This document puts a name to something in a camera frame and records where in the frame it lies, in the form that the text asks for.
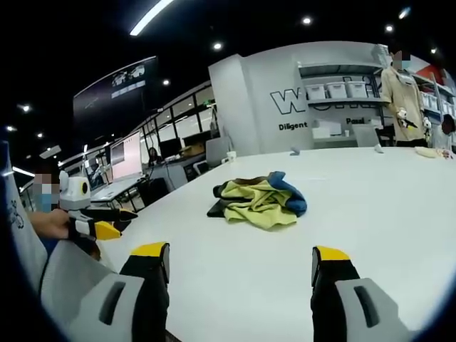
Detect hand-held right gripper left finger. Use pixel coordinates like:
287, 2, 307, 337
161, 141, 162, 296
40, 239, 171, 342

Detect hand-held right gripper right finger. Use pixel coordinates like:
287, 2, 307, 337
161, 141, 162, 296
310, 244, 411, 342

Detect yellow blue black garment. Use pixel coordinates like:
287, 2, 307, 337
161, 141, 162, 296
206, 170, 309, 233

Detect person's left hand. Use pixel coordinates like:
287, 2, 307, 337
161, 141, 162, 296
30, 209, 73, 239

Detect person's blue face mask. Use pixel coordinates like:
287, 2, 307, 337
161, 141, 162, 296
35, 192, 58, 214

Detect white office desk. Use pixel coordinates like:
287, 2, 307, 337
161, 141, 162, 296
89, 175, 152, 206

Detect person's white printed shirt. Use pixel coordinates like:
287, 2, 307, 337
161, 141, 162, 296
0, 140, 49, 296

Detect dark computer monitor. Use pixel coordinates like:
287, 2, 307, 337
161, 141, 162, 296
158, 138, 185, 162

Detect white office chair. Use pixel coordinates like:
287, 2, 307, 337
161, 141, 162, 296
184, 159, 208, 176

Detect cardboard box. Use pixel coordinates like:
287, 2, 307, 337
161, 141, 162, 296
180, 142, 207, 158

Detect large dark hanging screen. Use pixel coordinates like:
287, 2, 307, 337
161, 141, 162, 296
72, 56, 160, 126

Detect grey laptop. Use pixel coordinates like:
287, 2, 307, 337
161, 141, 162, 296
351, 124, 383, 148

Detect white box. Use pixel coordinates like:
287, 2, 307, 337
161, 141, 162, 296
312, 119, 349, 140

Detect pale yellow cloth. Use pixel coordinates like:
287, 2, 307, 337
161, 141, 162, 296
414, 146, 454, 160

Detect long ceiling light strip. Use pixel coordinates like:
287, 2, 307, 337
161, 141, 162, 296
129, 0, 176, 37

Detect white storage bin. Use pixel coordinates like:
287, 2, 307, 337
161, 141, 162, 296
347, 81, 368, 98
326, 82, 348, 99
305, 83, 326, 101

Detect metal shelf rack with bins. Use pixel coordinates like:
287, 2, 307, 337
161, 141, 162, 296
415, 69, 456, 120

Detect grey wall shelf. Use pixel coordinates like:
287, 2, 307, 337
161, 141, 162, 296
297, 61, 388, 108

